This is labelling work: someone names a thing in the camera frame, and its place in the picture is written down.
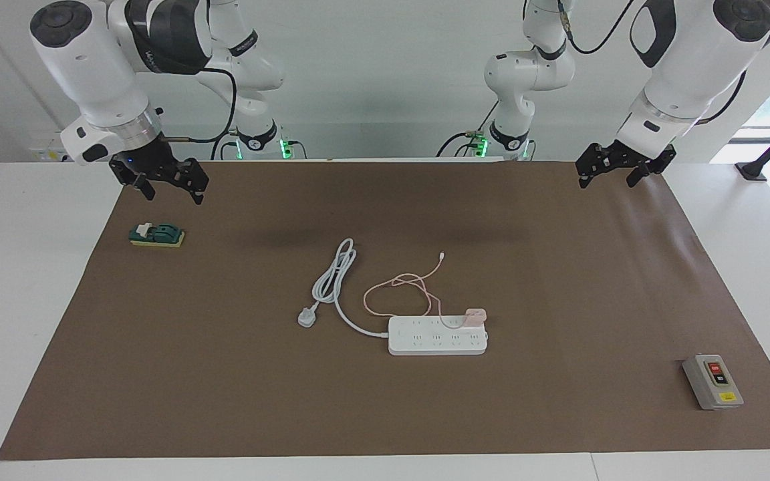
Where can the brown paper mat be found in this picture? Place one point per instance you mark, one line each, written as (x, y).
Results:
(224, 387)

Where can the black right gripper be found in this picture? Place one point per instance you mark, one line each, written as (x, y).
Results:
(158, 164)

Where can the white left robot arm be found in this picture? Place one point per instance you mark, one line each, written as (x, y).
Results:
(686, 60)

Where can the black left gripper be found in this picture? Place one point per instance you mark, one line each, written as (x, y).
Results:
(615, 157)

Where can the white power strip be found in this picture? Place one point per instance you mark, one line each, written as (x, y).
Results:
(425, 342)

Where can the pink charger adapter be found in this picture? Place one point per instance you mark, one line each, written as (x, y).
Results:
(475, 314)

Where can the grey push button box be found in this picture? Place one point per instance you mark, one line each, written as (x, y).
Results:
(712, 382)

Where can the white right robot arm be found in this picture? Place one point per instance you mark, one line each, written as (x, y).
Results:
(91, 67)

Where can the green knife switch yellow base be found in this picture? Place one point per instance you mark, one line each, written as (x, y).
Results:
(158, 235)

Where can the white box with yellow stickers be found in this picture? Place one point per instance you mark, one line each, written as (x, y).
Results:
(44, 155)

